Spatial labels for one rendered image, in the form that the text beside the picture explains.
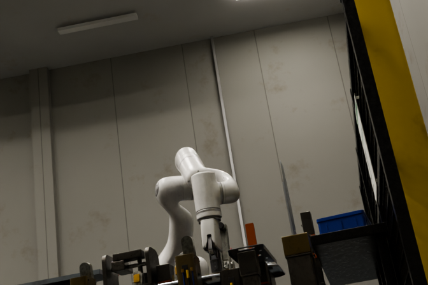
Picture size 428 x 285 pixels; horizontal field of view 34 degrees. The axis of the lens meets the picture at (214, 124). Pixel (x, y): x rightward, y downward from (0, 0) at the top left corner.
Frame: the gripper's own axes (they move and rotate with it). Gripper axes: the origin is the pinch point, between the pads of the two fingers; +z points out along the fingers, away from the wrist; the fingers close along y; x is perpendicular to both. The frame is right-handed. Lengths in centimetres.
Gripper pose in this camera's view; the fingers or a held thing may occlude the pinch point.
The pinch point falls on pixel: (216, 266)
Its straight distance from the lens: 228.0
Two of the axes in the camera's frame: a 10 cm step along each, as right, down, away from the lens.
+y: -2.2, -3.4, -9.1
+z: 1.5, 9.1, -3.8
